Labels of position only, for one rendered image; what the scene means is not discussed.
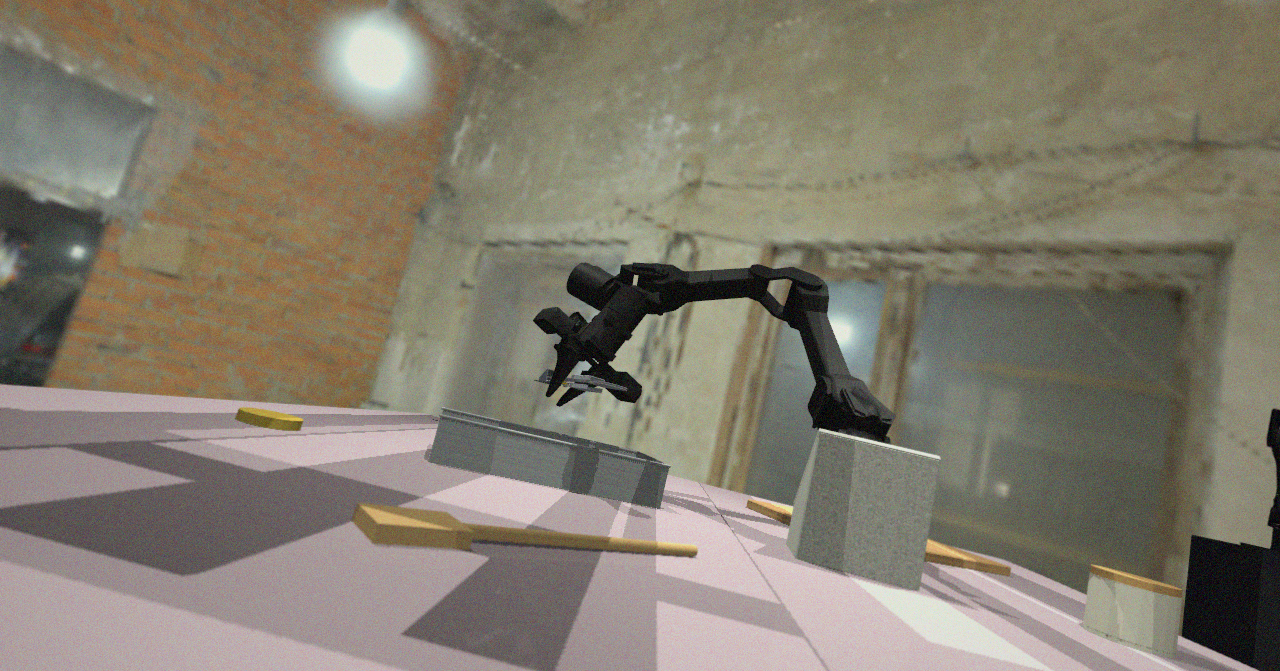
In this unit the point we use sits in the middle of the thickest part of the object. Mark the yellow flat disc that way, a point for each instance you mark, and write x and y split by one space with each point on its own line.
269 419

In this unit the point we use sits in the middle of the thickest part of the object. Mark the light wooden board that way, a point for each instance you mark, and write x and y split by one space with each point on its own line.
935 552

